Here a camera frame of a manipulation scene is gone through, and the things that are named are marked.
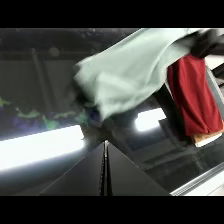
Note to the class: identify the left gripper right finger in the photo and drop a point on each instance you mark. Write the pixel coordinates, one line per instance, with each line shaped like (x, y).
(130, 176)

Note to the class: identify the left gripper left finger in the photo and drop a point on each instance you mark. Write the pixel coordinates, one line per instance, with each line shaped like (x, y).
(86, 176)

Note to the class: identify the pale green T-shirt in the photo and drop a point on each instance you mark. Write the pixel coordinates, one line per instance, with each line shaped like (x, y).
(130, 71)

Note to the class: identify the tan garment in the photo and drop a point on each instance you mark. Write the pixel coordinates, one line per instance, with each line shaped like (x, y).
(207, 137)

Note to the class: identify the red garment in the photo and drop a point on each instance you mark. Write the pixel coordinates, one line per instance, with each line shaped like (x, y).
(195, 96)

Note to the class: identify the black garment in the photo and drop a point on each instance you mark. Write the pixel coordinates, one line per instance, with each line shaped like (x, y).
(205, 43)

